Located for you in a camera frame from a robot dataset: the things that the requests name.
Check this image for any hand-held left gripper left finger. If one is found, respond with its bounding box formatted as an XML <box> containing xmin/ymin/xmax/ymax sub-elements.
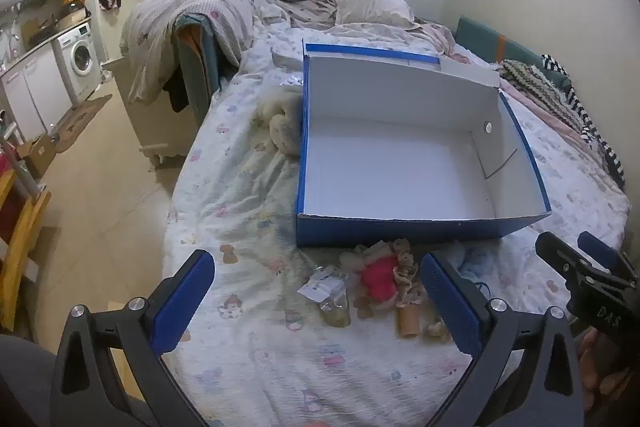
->
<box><xmin>56</xmin><ymin>249</ymin><xmax>217</xmax><ymax>427</ymax></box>

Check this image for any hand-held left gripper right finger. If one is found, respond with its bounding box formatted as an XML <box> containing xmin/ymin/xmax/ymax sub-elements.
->
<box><xmin>419</xmin><ymin>252</ymin><xmax>586</xmax><ymax>427</ymax></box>

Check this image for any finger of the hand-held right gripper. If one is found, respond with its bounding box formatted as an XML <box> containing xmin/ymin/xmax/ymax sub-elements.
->
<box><xmin>535</xmin><ymin>231</ymin><xmax>587</xmax><ymax>284</ymax></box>
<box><xmin>577</xmin><ymin>231</ymin><xmax>637</xmax><ymax>282</ymax></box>

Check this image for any beige scrunchie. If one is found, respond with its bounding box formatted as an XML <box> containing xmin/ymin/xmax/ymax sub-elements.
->
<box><xmin>392</xmin><ymin>239</ymin><xmax>426</xmax><ymax>309</ymax></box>

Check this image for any red plush doll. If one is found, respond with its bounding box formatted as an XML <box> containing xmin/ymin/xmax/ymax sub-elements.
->
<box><xmin>340</xmin><ymin>243</ymin><xmax>401</xmax><ymax>308</ymax></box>

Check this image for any blue and white cardboard box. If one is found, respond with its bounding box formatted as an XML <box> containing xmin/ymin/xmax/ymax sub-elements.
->
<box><xmin>295</xmin><ymin>38</ymin><xmax>552</xmax><ymax>249</ymax></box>

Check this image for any cream fluffy plush toy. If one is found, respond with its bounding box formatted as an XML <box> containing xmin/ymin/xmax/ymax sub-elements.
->
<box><xmin>252</xmin><ymin>87</ymin><xmax>303</xmax><ymax>156</ymax></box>

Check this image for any person's right hand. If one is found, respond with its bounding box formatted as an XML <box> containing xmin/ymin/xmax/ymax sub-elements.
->
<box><xmin>579</xmin><ymin>328</ymin><xmax>622</xmax><ymax>404</ymax></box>

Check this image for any small beige plush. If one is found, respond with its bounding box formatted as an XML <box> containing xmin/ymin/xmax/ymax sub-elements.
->
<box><xmin>426</xmin><ymin>319</ymin><xmax>451</xmax><ymax>343</ymax></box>

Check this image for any black and white striped garment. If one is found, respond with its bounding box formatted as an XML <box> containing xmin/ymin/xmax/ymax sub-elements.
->
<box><xmin>540</xmin><ymin>53</ymin><xmax>627</xmax><ymax>191</ymax></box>

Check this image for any clear packet with white label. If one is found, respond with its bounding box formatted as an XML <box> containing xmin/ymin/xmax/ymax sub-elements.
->
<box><xmin>297</xmin><ymin>267</ymin><xmax>351</xmax><ymax>328</ymax></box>

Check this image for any zigzag knit blanket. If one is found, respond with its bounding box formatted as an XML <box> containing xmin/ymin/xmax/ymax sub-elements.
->
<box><xmin>500</xmin><ymin>59</ymin><xmax>587</xmax><ymax>128</ymax></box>

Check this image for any yellow wooden rack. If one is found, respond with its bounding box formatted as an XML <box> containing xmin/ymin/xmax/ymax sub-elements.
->
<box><xmin>0</xmin><ymin>169</ymin><xmax>53</xmax><ymax>333</ymax></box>

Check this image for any white bedside cabinet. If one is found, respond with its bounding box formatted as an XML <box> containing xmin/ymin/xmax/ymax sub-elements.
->
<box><xmin>102</xmin><ymin>57</ymin><xmax>195</xmax><ymax>168</ymax></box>

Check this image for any small cardboard box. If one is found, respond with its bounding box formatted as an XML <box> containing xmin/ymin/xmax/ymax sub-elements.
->
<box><xmin>17</xmin><ymin>134</ymin><xmax>58</xmax><ymax>178</ymax></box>

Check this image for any brown door mat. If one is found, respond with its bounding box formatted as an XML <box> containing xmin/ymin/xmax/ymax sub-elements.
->
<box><xmin>52</xmin><ymin>94</ymin><xmax>114</xmax><ymax>155</ymax></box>

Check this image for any black hanging garment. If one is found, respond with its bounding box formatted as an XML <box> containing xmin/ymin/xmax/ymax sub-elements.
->
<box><xmin>162</xmin><ymin>72</ymin><xmax>192</xmax><ymax>114</ymax></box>

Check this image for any teal padded bed panel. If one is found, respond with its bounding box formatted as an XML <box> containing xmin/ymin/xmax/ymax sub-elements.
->
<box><xmin>452</xmin><ymin>16</ymin><xmax>572</xmax><ymax>88</ymax></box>
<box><xmin>172</xmin><ymin>14</ymin><xmax>224</xmax><ymax>118</ymax></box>

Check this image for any white kitchen cabinet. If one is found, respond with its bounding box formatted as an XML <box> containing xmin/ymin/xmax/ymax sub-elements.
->
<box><xmin>0</xmin><ymin>42</ymin><xmax>77</xmax><ymax>144</ymax></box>

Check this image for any white washing machine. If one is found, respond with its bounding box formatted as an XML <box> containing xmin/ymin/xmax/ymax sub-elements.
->
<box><xmin>55</xmin><ymin>24</ymin><xmax>103</xmax><ymax>104</ymax></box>

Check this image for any grey printed quilt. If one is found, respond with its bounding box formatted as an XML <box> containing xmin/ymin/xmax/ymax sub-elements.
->
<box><xmin>120</xmin><ymin>0</ymin><xmax>341</xmax><ymax>104</ymax></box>

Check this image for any cream pillow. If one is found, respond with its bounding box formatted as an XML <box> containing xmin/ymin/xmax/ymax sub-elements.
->
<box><xmin>334</xmin><ymin>0</ymin><xmax>416</xmax><ymax>28</ymax></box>

